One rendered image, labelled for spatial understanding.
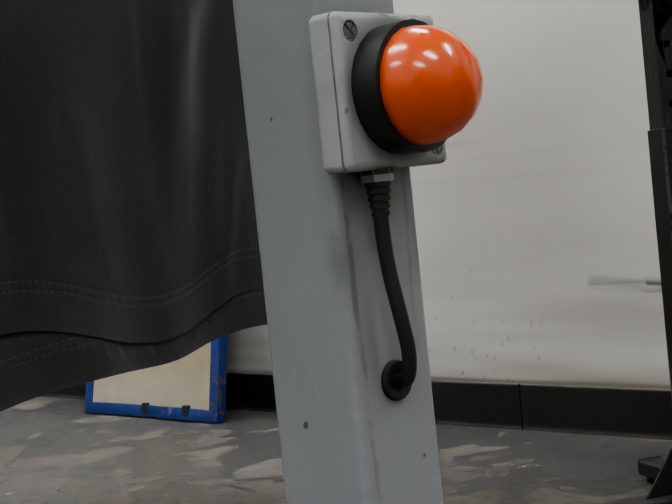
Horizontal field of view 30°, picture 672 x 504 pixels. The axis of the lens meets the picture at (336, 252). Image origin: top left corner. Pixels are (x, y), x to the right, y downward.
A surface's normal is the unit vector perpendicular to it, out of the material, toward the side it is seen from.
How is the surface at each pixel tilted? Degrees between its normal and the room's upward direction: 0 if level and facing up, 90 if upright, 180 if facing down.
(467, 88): 100
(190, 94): 97
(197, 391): 78
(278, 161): 90
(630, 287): 90
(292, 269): 90
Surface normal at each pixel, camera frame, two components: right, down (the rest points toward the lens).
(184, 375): -0.70, -0.10
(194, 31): 0.97, 0.07
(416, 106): -0.23, 0.53
